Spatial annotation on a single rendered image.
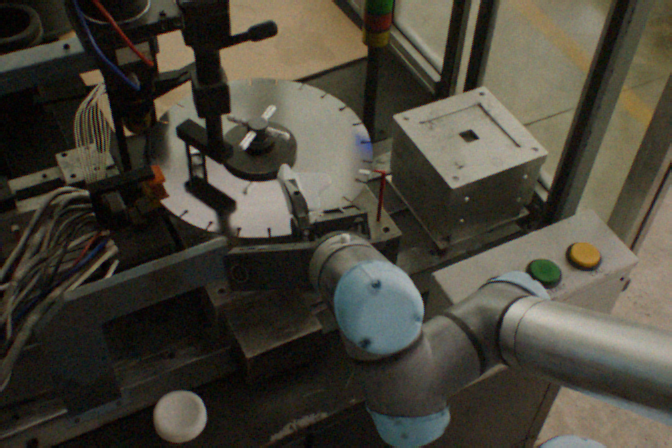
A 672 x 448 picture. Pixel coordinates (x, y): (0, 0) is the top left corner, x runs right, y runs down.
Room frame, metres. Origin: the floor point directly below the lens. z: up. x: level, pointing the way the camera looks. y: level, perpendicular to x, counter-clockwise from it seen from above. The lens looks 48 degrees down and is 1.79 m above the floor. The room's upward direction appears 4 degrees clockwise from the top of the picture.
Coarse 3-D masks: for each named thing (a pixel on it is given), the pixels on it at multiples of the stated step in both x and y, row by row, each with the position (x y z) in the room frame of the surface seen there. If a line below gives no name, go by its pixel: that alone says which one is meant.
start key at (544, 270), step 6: (540, 258) 0.73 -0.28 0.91; (534, 264) 0.72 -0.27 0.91; (540, 264) 0.72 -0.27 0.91; (546, 264) 0.72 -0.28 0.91; (552, 264) 0.73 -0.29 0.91; (534, 270) 0.71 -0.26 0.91; (540, 270) 0.71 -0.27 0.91; (546, 270) 0.71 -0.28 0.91; (552, 270) 0.71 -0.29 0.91; (558, 270) 0.72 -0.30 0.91; (534, 276) 0.70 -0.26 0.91; (540, 276) 0.70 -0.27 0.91; (546, 276) 0.70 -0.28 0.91; (552, 276) 0.70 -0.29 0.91; (558, 276) 0.71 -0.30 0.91; (540, 282) 0.70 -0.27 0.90; (546, 282) 0.70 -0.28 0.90; (552, 282) 0.70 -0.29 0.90
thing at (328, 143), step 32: (192, 96) 0.98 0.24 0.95; (256, 96) 0.99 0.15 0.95; (288, 96) 0.99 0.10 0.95; (320, 96) 1.00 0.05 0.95; (160, 128) 0.90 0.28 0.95; (224, 128) 0.91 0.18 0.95; (288, 128) 0.92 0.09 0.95; (320, 128) 0.92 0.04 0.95; (352, 128) 0.93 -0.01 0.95; (160, 160) 0.84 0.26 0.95; (320, 160) 0.86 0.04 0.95; (352, 160) 0.86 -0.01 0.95; (160, 192) 0.77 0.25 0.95; (192, 192) 0.78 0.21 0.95; (224, 192) 0.78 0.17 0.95; (256, 192) 0.79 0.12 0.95; (320, 192) 0.79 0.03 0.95; (352, 192) 0.80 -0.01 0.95; (192, 224) 0.72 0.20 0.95; (224, 224) 0.72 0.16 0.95; (256, 224) 0.73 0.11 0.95; (288, 224) 0.73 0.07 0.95
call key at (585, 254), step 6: (576, 246) 0.76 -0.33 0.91; (582, 246) 0.76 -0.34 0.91; (588, 246) 0.76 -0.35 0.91; (594, 246) 0.76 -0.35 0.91; (570, 252) 0.75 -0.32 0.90; (576, 252) 0.75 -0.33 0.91; (582, 252) 0.75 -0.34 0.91; (588, 252) 0.75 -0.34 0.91; (594, 252) 0.75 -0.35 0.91; (576, 258) 0.74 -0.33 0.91; (582, 258) 0.74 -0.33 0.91; (588, 258) 0.74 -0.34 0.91; (594, 258) 0.74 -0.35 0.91; (582, 264) 0.73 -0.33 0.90; (588, 264) 0.73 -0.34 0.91; (594, 264) 0.73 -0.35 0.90
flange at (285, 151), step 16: (240, 128) 0.90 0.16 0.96; (272, 128) 0.91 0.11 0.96; (256, 144) 0.85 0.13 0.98; (272, 144) 0.86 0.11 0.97; (288, 144) 0.87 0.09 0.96; (240, 160) 0.84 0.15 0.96; (256, 160) 0.84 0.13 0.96; (272, 160) 0.84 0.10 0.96; (288, 160) 0.84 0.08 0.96; (256, 176) 0.81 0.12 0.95
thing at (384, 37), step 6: (366, 30) 1.11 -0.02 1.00; (366, 36) 1.11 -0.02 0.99; (372, 36) 1.11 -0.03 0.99; (378, 36) 1.10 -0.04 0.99; (384, 36) 1.11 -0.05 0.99; (366, 42) 1.11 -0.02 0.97; (372, 42) 1.11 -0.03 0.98; (378, 42) 1.10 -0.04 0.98; (384, 42) 1.11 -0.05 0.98; (378, 48) 1.10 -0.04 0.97
